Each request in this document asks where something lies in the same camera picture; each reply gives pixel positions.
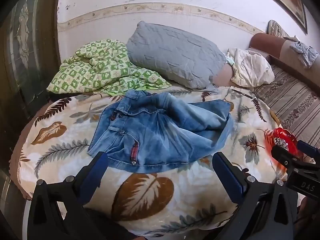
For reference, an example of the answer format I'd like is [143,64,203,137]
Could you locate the green checkered blanket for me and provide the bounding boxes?
[47,39,172,97]

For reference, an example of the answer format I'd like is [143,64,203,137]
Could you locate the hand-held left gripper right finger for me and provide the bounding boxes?
[212,151,298,240]

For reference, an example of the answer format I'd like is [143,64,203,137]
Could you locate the blue denim pants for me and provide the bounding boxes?
[87,90,234,174]

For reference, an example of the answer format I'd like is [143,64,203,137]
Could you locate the pink pillow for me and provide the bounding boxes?
[214,62,237,87]

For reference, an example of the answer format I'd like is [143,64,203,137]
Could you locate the dark wooden door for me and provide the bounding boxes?
[0,0,62,205]

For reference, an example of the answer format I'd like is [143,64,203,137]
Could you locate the blue-grey crumpled cloth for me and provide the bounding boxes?
[290,41,319,68]

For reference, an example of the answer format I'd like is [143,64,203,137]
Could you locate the striped sofa seat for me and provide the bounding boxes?
[254,65,320,163]

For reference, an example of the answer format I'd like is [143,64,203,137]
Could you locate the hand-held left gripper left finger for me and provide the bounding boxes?
[26,151,109,240]

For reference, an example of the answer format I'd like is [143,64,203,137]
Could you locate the grey pillow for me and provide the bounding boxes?
[126,21,227,89]

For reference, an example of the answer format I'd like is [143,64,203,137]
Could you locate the leaf-printed blanket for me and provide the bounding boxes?
[10,86,298,238]

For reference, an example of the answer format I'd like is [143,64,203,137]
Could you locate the brown bolster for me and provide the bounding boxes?
[250,33,320,80]

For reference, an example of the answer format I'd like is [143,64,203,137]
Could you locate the dark pen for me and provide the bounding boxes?
[231,89,253,99]

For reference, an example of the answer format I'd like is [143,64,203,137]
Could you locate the red glass bowl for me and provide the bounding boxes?
[265,127,299,161]

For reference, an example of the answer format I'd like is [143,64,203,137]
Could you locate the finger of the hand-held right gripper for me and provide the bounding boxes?
[296,140,320,160]
[271,145,310,172]

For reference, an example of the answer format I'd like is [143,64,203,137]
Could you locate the striped cushion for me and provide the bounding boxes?
[267,20,291,39]

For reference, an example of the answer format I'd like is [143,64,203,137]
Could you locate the crumpled foil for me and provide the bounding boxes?
[273,137,290,152]

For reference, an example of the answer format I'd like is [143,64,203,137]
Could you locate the white crumpled cloth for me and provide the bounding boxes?
[226,47,275,88]

